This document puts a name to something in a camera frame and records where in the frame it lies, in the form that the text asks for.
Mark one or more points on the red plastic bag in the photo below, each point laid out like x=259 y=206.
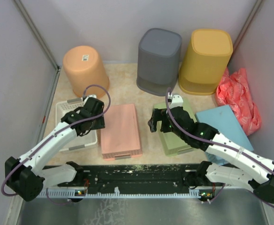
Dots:
x=233 y=90

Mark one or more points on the aluminium rail frame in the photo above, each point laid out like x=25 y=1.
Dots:
x=231 y=207

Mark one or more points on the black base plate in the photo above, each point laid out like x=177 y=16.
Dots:
x=139 y=179

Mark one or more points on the green plastic basket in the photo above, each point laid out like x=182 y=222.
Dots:
x=172 y=144

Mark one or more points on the white plastic basket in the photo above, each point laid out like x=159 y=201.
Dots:
x=79 y=143

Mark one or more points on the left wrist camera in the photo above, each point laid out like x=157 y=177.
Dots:
x=89 y=96

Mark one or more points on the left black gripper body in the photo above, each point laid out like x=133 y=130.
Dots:
x=97 y=123

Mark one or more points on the orange capybara bucket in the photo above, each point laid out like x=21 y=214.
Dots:
x=83 y=66

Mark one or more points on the yellow mesh bin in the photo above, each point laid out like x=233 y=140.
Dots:
x=205 y=61

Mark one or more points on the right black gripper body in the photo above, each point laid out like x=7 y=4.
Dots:
x=167 y=127

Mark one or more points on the pink plastic basket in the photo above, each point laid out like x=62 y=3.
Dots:
x=120 y=138

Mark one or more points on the blue plastic basket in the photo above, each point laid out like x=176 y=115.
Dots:
x=223 y=119

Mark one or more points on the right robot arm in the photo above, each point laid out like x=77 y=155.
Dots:
x=251 y=171

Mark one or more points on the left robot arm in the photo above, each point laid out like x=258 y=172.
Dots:
x=26 y=175

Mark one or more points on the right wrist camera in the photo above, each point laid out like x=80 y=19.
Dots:
x=174 y=100

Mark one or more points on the grey mesh bin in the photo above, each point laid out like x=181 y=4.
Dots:
x=159 y=53

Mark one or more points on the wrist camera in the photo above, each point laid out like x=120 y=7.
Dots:
x=174 y=100
x=89 y=96

